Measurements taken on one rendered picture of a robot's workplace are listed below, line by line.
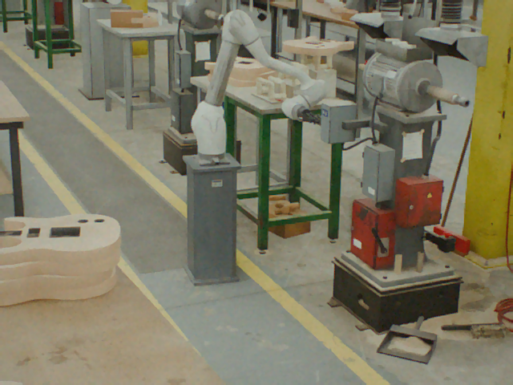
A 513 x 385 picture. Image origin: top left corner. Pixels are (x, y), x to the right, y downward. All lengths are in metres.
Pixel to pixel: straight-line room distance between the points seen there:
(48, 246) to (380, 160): 2.15
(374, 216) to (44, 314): 2.22
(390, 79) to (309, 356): 1.43
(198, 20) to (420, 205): 3.07
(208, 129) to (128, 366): 2.65
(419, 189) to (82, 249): 2.18
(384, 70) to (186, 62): 2.83
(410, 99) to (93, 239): 2.09
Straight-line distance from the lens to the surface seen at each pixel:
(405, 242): 4.94
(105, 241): 3.08
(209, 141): 5.17
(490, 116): 5.71
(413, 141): 4.77
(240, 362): 4.58
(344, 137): 4.87
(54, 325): 2.95
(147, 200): 6.77
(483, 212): 5.86
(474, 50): 4.47
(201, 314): 5.04
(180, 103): 7.33
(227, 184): 5.21
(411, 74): 4.65
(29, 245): 3.10
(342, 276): 5.12
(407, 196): 4.71
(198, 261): 5.34
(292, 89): 5.72
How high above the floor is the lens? 2.20
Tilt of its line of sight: 18 degrees down
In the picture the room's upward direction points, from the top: 1 degrees clockwise
